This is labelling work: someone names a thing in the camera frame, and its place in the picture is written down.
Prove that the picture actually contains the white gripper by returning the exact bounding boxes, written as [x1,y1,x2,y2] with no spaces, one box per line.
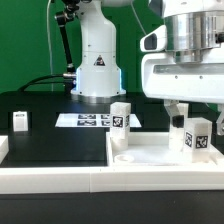
[141,49,224,136]

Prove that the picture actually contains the white square tabletop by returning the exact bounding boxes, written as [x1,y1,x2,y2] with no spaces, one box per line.
[106,132,224,166]

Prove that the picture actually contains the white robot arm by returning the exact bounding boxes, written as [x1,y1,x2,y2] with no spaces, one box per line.
[72,0,224,135]

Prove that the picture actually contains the white U-shaped obstacle fence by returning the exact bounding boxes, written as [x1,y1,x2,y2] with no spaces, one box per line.
[0,134,224,195]

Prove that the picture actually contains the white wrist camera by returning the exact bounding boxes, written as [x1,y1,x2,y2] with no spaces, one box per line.
[140,25,167,52]

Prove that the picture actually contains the white marker base plate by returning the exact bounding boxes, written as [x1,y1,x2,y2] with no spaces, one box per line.
[55,113,141,128]

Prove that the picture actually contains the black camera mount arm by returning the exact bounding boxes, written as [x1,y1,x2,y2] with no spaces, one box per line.
[55,0,80,77]

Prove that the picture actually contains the black cable bundle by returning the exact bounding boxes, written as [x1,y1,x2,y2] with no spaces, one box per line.
[18,73,76,92]

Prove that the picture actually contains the grey thin cable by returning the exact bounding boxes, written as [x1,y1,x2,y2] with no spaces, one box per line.
[46,0,56,92]

